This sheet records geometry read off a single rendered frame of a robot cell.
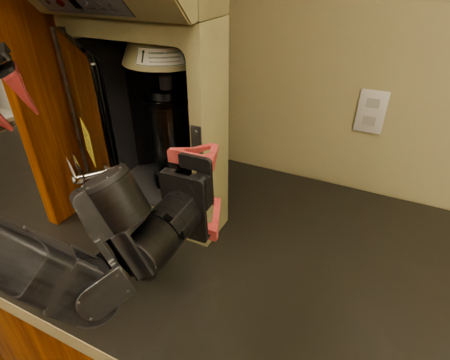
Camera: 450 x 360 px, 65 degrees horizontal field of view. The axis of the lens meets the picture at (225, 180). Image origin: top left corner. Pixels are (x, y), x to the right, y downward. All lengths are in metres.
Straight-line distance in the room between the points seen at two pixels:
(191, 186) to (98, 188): 0.12
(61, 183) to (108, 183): 0.57
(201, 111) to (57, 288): 0.39
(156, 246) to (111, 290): 0.06
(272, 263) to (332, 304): 0.15
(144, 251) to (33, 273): 0.10
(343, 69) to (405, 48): 0.14
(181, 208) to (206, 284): 0.33
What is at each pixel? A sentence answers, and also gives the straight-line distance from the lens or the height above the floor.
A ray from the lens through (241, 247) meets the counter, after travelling 0.81.
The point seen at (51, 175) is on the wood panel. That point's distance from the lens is 0.91.
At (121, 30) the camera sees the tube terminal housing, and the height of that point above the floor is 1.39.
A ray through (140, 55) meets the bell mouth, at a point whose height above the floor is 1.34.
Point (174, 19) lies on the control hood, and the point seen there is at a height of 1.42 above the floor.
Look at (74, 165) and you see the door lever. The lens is 0.63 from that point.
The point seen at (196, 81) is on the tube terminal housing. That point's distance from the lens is 0.63.
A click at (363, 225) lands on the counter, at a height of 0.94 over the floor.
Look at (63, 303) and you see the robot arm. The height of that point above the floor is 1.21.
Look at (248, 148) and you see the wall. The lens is 1.14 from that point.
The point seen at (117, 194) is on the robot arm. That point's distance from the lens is 0.37.
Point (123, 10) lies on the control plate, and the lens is 0.63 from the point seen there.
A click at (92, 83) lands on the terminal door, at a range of 0.51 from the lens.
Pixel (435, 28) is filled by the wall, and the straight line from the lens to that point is 0.96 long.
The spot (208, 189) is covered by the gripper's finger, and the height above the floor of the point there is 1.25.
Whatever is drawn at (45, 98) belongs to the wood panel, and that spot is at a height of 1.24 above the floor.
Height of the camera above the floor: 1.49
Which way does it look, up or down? 32 degrees down
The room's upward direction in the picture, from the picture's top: straight up
